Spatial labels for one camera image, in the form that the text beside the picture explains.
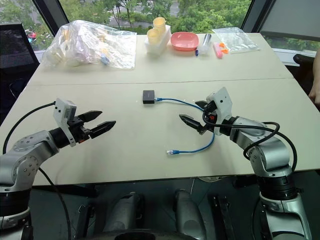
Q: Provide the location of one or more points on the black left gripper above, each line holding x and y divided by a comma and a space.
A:
78, 130

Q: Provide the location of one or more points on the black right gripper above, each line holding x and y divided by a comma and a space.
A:
209, 113

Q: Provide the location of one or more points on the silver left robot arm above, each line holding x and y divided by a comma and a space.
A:
23, 160

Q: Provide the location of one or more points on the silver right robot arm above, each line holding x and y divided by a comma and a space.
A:
270, 152

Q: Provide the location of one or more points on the small black box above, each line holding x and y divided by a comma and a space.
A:
148, 97

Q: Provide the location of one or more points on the blue marker pen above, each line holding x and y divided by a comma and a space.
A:
196, 52

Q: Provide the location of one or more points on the pink highlighter pen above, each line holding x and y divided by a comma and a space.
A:
218, 51

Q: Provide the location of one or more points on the clear plastic cup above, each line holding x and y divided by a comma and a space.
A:
206, 43

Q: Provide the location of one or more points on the orange plastic clip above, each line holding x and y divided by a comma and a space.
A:
223, 48

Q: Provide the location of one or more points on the pink plastic bowl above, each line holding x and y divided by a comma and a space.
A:
185, 40

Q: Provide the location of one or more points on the large clear plastic bag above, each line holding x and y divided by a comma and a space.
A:
87, 45

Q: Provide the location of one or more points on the white foam cup holder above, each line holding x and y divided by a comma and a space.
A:
158, 41

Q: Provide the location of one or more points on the small clear zip bag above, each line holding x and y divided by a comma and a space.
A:
236, 40

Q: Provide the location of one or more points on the short yellow plastic cup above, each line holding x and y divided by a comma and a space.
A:
153, 37

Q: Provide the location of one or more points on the tall yellow plastic cup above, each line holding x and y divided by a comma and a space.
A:
159, 25

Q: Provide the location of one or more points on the silver left robot leg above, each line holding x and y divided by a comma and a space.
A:
125, 212

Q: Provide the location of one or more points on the silver robot leg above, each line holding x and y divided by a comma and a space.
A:
125, 212
188, 212

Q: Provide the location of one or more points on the silver right robot leg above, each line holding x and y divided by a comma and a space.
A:
188, 212

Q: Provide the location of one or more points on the black mesh office chair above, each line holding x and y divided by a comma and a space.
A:
15, 47

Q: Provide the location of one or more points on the dark chair armrest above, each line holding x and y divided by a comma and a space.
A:
303, 65

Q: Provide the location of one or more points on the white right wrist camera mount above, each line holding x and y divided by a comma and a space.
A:
222, 105

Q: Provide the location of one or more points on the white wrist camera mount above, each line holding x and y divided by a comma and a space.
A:
222, 105
63, 111

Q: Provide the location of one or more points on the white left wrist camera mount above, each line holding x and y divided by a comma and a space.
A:
63, 111

